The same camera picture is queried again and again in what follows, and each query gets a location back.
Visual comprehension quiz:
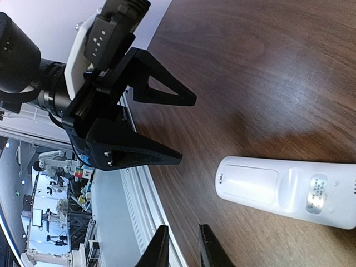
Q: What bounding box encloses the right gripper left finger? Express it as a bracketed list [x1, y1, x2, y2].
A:
[135, 225, 170, 267]

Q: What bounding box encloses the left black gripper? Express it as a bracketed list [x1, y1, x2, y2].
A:
[62, 47, 197, 171]

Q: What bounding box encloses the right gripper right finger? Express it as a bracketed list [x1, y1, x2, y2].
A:
[199, 224, 235, 267]

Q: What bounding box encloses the white remote control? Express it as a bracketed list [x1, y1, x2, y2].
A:
[215, 156, 355, 230]

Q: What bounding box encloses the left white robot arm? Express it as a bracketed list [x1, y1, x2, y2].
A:
[1, 6, 197, 171]

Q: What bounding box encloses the aluminium front rail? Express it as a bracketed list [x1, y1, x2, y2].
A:
[120, 88, 188, 266]

